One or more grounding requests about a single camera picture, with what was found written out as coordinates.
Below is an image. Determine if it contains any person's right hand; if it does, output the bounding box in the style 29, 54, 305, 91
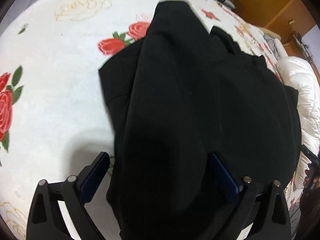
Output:
303, 170, 310, 188

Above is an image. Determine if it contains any white duvet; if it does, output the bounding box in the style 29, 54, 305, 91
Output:
274, 38, 320, 190

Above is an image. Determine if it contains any black coat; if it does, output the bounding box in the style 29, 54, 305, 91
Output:
99, 1, 302, 239

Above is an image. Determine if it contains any wooden wardrobe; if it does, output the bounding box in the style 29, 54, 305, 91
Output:
234, 0, 319, 59

